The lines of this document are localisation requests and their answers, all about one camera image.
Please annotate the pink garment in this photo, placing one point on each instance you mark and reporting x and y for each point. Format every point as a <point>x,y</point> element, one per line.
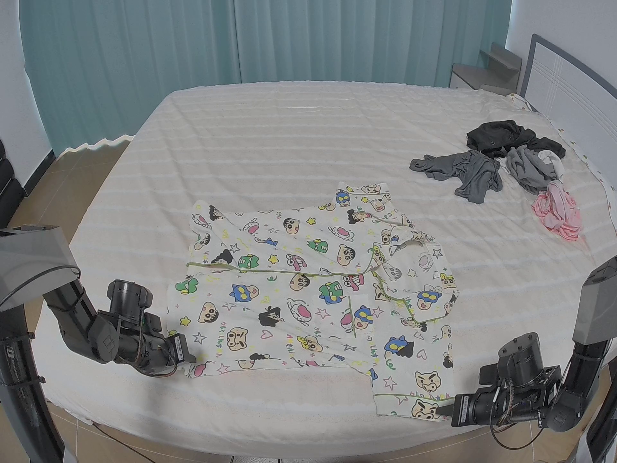
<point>559,212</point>

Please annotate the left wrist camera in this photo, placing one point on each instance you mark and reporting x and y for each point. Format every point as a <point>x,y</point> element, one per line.
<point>153,325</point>

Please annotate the grey bedside table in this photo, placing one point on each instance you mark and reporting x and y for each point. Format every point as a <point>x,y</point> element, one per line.
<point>479,73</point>

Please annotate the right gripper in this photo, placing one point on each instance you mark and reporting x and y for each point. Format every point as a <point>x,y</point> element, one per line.
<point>482,408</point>

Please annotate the light grey garment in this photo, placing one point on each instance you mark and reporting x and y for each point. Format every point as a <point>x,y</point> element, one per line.
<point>528,171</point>

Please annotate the white printed pyjama top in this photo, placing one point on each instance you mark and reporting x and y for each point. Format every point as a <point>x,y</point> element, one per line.
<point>313,297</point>

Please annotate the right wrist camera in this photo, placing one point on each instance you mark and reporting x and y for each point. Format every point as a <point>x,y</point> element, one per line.
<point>489,374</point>

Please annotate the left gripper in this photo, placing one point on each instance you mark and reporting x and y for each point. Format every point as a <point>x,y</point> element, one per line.
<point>159,355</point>

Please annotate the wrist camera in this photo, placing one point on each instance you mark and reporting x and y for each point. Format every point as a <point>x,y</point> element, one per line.
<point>153,325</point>
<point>489,374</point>

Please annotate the black garment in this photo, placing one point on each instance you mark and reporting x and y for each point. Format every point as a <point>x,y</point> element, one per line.
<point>496,135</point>

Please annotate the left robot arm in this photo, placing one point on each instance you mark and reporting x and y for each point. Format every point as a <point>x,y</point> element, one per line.
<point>82,326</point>

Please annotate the blue-green curtain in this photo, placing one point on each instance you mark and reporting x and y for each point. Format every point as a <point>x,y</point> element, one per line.
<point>241,27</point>

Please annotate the dark grey garment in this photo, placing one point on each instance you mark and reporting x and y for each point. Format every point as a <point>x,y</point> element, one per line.
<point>475,176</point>

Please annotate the bed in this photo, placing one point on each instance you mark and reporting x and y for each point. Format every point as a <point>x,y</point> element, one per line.
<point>289,152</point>

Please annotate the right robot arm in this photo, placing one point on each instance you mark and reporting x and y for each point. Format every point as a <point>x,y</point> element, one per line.
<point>593,306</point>

